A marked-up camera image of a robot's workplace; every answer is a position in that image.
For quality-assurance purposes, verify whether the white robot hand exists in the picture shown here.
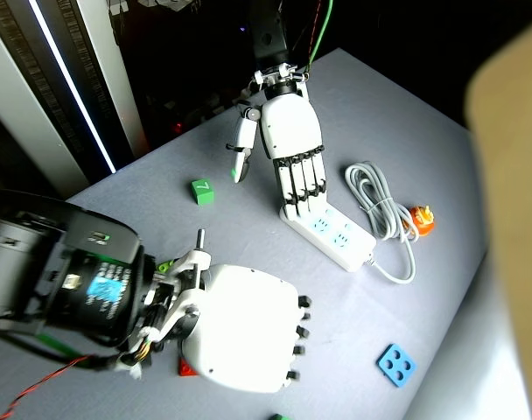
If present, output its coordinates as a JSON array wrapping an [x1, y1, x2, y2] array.
[[181, 262, 314, 395], [225, 94, 328, 221]]

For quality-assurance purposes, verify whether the white power strip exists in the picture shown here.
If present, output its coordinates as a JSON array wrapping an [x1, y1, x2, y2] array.
[[278, 205, 378, 273]]

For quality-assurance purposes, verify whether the red toy brick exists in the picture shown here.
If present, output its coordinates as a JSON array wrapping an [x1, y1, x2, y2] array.
[[177, 356, 201, 378]]

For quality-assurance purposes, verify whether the green cube with seven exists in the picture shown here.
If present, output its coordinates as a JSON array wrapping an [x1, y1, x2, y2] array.
[[189, 178, 217, 207]]

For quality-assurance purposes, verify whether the blue four-hole block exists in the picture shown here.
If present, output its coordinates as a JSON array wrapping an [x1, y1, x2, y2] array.
[[375, 343, 418, 389]]

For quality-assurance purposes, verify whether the orange round toy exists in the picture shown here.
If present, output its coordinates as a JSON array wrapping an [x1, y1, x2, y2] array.
[[407, 204, 438, 240]]

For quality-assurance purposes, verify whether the white light strip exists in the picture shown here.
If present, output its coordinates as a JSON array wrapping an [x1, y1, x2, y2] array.
[[27, 0, 118, 175]]

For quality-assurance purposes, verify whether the beige blurry panel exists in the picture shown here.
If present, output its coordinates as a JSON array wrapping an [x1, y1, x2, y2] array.
[[464, 12, 532, 420]]

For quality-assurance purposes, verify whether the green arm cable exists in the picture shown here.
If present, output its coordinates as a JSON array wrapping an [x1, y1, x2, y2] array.
[[36, 332, 86, 362], [304, 0, 335, 76]]

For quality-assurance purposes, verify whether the grey coiled power cable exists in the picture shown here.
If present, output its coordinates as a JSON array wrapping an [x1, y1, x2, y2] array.
[[344, 161, 418, 285]]

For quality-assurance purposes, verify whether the red twisted arm cable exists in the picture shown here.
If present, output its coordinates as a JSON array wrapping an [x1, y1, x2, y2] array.
[[0, 354, 93, 420]]

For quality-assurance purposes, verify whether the grey metal frame post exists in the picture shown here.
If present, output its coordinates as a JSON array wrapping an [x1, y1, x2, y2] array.
[[0, 0, 150, 199]]

